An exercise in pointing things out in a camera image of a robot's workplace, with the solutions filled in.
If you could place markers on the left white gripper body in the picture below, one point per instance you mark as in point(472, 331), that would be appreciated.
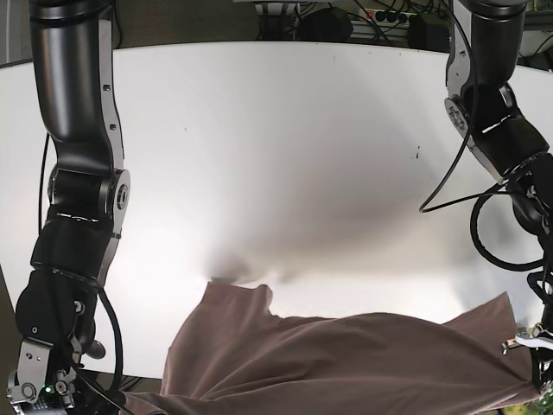
point(535, 337)

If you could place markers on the dusty pink T-shirt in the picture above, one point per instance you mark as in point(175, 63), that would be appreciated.
point(233, 356)

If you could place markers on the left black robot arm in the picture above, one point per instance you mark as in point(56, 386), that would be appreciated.
point(484, 45)

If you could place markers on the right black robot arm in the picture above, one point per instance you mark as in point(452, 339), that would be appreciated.
point(88, 194)

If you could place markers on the white power strip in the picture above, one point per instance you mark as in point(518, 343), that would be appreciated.
point(390, 17)

